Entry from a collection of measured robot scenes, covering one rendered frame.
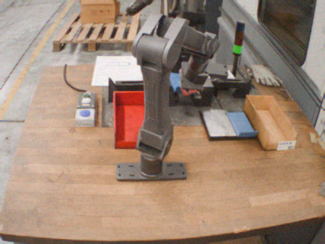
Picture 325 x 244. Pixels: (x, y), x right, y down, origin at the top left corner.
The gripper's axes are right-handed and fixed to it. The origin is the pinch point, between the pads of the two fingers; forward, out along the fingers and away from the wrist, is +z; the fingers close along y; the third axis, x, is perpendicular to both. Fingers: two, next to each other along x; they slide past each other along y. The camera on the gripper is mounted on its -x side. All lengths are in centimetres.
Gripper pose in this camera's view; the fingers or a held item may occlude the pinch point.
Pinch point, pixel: (186, 89)
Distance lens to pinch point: 123.0
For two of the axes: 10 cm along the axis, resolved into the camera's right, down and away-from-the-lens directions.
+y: -0.3, -8.9, 4.5
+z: -1.9, 4.4, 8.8
